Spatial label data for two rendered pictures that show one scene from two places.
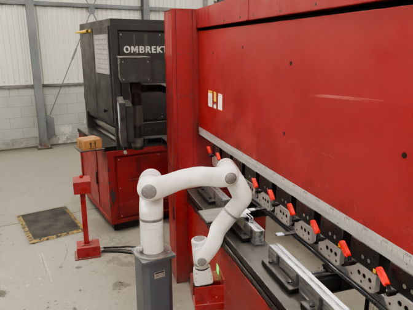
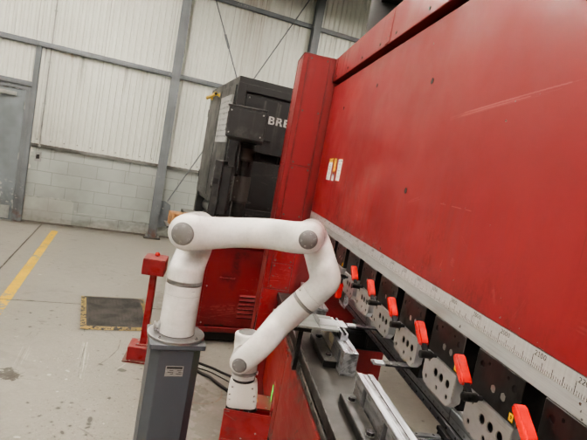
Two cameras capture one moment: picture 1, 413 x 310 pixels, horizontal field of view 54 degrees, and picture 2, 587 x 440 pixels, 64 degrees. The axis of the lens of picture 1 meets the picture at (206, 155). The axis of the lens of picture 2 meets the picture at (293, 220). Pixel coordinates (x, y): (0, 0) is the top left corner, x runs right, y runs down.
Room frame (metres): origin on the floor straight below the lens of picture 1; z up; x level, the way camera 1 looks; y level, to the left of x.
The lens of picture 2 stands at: (0.42, -0.28, 1.62)
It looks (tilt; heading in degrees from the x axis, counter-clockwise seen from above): 6 degrees down; 9
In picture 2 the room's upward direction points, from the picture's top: 10 degrees clockwise
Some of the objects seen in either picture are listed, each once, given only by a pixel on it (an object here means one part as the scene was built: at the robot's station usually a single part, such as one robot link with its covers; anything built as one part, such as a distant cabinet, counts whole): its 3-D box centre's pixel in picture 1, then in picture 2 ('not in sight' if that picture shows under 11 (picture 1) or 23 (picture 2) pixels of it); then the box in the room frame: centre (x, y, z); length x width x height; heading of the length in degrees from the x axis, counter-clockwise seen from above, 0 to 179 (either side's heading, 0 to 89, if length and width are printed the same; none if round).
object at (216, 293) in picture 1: (206, 285); (247, 414); (1.99, 0.00, 0.75); 0.20 x 0.16 x 0.18; 10
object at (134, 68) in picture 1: (134, 106); (238, 175); (3.50, 0.62, 1.53); 0.51 x 0.25 x 0.85; 14
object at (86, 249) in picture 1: (84, 216); (148, 305); (3.72, 1.20, 0.41); 0.25 x 0.20 x 0.83; 108
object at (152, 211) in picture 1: (150, 193); (192, 246); (1.94, 0.28, 1.30); 0.19 x 0.12 x 0.24; 4
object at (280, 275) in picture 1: (279, 275); (359, 421); (1.86, -0.37, 0.89); 0.30 x 0.05 x 0.03; 18
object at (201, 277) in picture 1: (202, 274); (242, 391); (1.93, 0.02, 0.86); 0.10 x 0.07 x 0.11; 99
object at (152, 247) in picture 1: (152, 235); (180, 308); (1.91, 0.28, 1.09); 0.19 x 0.19 x 0.18
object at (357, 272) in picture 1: (371, 262); (509, 407); (1.34, -0.60, 1.26); 0.15 x 0.09 x 0.17; 18
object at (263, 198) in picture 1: (271, 191); (376, 290); (2.10, -0.35, 1.26); 0.15 x 0.09 x 0.17; 18
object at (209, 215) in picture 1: (222, 214); (305, 319); (2.41, -0.10, 1.00); 0.26 x 0.18 x 0.01; 108
